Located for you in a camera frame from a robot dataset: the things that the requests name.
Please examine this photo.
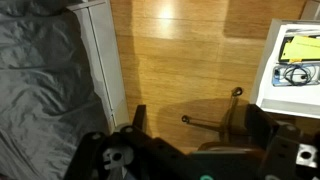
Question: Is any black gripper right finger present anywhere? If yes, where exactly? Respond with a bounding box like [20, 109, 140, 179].
[245, 104, 279, 155]

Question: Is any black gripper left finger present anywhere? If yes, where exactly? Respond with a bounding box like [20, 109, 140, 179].
[133, 105, 147, 131]

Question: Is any white open drawer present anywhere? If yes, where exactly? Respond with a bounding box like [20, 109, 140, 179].
[250, 19, 320, 118]

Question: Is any office chair base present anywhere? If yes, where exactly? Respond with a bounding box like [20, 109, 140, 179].
[181, 87, 250, 151]

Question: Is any yellow paper booklet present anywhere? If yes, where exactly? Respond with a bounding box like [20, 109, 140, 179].
[280, 36, 320, 61]

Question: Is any grey bed duvet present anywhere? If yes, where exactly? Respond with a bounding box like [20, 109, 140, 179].
[0, 0, 108, 180]

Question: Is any metal tray with black cable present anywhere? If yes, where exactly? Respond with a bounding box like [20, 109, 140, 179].
[272, 64, 320, 87]

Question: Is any white bed frame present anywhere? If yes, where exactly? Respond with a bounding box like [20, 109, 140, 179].
[68, 0, 129, 132]

